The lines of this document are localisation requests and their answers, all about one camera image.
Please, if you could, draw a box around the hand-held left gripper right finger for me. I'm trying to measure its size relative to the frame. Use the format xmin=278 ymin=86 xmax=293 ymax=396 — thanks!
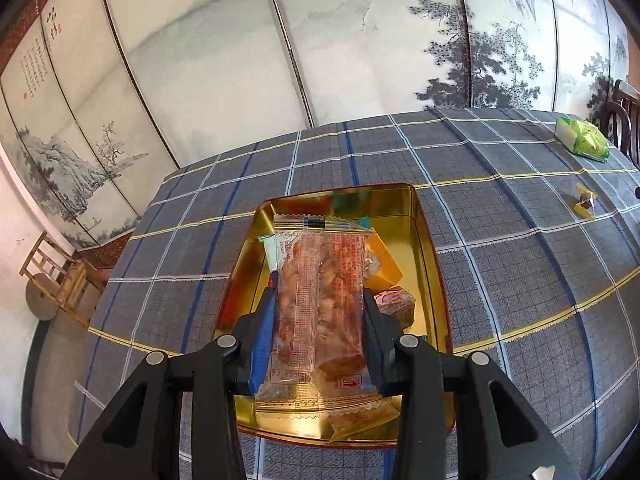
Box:
xmin=361 ymin=287 xmax=581 ymax=480

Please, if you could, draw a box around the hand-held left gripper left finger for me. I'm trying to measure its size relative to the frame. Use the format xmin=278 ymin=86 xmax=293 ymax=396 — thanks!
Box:
xmin=60 ymin=287 xmax=278 ymax=480

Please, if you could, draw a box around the pink patterned small packet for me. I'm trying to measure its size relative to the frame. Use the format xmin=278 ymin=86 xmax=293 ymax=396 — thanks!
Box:
xmin=374 ymin=285 xmax=417 ymax=328

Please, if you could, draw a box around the orange snack packet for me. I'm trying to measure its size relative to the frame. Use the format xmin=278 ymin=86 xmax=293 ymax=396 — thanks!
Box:
xmin=364 ymin=232 xmax=405 ymax=288

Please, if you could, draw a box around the red tin box gold interior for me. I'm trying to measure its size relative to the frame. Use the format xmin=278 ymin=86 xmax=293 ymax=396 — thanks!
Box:
xmin=214 ymin=183 xmax=457 ymax=448

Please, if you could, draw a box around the blue grey plaid tablecloth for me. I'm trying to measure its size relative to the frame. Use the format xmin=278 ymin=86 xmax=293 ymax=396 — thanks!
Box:
xmin=67 ymin=106 xmax=640 ymax=480

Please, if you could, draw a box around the bamboo chair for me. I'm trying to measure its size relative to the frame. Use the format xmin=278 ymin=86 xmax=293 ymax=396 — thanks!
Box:
xmin=19 ymin=230 xmax=108 ymax=328

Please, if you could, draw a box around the round wooden disc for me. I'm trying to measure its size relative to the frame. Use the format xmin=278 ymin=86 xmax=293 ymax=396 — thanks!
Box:
xmin=26 ymin=280 xmax=60 ymax=321

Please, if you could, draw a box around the yellow wrapped candy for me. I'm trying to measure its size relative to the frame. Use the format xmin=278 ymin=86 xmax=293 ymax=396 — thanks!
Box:
xmin=574 ymin=183 xmax=598 ymax=220

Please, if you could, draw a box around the green and white packet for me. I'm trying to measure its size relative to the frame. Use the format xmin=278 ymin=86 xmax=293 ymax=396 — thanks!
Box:
xmin=554 ymin=114 xmax=611 ymax=162

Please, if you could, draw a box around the painted landscape folding screen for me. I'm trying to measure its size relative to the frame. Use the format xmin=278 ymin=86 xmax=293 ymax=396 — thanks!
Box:
xmin=0 ymin=0 xmax=631 ymax=251

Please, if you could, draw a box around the dark wooden chair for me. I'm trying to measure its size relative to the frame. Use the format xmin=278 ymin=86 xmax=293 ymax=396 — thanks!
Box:
xmin=599 ymin=79 xmax=640 ymax=166

